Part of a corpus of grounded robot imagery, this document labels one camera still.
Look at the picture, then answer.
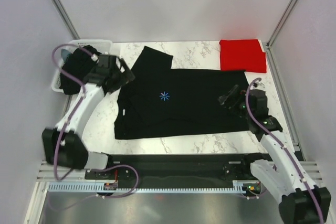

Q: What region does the black t-shirt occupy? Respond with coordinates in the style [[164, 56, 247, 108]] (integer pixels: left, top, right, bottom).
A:
[[114, 46, 248, 140]]

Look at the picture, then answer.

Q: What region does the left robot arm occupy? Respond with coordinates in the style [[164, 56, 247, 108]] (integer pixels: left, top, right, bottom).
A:
[[42, 55, 135, 178]]

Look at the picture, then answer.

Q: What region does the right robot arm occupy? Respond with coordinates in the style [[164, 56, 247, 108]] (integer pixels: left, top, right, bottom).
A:
[[218, 83, 331, 223]]

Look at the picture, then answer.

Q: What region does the white plastic laundry basket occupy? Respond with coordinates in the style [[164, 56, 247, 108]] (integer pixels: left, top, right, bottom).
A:
[[51, 39, 113, 95]]

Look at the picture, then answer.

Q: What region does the dark clothes pile in basket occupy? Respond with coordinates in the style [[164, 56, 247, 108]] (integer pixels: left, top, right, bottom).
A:
[[60, 49, 96, 95]]

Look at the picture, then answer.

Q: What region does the folded red t-shirt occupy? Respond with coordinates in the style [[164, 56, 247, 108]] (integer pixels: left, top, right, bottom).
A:
[[219, 39, 267, 73]]

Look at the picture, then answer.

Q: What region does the teal garment in basket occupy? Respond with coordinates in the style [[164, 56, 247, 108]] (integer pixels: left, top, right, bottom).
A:
[[61, 49, 71, 62]]

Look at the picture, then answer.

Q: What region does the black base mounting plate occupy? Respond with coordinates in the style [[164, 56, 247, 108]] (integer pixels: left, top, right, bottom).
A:
[[85, 153, 271, 188]]

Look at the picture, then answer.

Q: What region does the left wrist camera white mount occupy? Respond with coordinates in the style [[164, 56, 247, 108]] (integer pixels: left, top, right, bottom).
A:
[[91, 54, 99, 63]]

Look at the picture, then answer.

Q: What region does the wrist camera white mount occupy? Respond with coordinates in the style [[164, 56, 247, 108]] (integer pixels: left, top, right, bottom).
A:
[[91, 54, 99, 63], [253, 78, 265, 90]]

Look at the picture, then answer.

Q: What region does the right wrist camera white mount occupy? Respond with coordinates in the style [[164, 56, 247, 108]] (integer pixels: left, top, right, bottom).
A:
[[253, 78, 265, 90]]

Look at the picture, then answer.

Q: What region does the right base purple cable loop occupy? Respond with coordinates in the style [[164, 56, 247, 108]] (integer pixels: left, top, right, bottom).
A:
[[243, 182, 268, 200]]

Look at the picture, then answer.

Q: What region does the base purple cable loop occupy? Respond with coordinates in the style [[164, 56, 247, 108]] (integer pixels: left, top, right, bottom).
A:
[[243, 182, 268, 200], [96, 165, 140, 200]]

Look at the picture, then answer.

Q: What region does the left aluminium frame post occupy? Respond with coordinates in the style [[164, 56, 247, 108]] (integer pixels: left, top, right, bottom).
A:
[[51, 0, 80, 39]]

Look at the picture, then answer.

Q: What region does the aluminium frame post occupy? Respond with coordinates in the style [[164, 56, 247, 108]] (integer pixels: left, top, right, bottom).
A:
[[51, 0, 80, 39], [265, 0, 299, 50]]

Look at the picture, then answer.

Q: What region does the right aluminium frame post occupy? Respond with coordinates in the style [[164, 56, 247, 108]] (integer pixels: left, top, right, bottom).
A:
[[265, 0, 299, 50]]

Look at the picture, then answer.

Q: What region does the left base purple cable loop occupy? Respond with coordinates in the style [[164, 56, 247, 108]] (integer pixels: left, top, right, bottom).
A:
[[96, 165, 140, 200]]

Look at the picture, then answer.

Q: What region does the white slotted cable duct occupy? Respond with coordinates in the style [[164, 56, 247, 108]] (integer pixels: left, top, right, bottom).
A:
[[47, 180, 266, 196]]

